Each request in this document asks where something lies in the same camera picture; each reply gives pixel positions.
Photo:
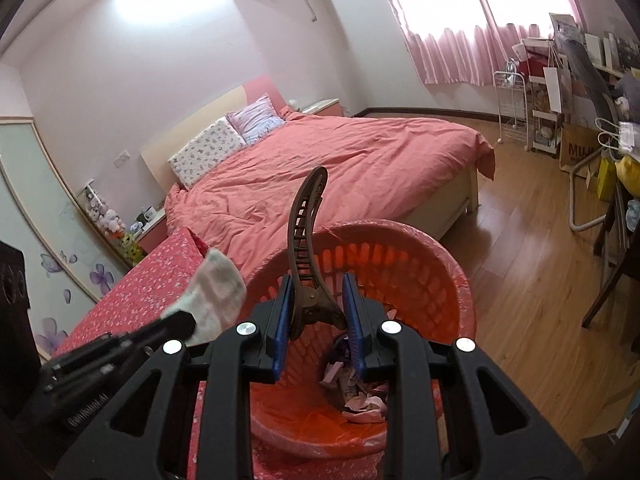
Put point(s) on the red floral tablecloth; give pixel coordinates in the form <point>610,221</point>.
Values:
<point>150,280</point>

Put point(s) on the framed picture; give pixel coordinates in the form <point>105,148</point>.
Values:
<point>565,25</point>

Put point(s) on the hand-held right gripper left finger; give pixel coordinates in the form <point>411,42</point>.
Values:
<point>283,320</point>

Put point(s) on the white tissue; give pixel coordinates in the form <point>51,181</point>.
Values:
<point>365,406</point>

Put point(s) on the white paper bag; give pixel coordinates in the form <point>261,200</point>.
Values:
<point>556,90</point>

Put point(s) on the dark wooden table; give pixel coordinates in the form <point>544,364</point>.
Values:
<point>615,270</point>

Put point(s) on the white bed frame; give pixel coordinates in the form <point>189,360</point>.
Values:
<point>455,200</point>

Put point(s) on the cream pink headboard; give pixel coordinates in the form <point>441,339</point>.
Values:
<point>200,125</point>

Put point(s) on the pink nightstand with cream top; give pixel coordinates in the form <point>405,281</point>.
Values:
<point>322,107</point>

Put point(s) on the white wall outlet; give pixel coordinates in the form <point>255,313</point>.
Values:
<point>122,158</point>

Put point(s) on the pink striped pillow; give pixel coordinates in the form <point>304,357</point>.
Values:
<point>255,117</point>

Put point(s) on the bed with pink duvet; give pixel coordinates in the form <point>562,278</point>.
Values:
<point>350,160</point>

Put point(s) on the yellow bag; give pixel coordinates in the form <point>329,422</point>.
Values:
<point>606,180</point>

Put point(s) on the pink curtain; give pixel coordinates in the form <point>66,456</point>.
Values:
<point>450,55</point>

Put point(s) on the white storage trolley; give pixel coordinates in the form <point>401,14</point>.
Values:
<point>545,135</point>

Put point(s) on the hanging group of plush toys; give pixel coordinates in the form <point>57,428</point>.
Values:
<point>107,220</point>

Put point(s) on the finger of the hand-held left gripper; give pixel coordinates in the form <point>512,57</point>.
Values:
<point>170,325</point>

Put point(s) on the brown hair claw clip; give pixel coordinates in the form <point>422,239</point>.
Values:
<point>302,240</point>

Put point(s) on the pink nightstand with white top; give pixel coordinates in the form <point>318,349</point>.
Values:
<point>152,235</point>

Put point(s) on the white printed pillow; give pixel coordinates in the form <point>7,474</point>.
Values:
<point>205,152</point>

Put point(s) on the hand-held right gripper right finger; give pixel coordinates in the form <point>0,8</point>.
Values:
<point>351,320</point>

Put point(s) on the floral sliding wardrobe door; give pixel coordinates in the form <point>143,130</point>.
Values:
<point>30,200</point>

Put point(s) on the orange plastic basket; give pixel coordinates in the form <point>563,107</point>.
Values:
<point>400,270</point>

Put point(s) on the pale green white sock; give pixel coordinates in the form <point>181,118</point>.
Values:
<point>215,290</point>

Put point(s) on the brown paper bag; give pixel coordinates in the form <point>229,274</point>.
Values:
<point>575,145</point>

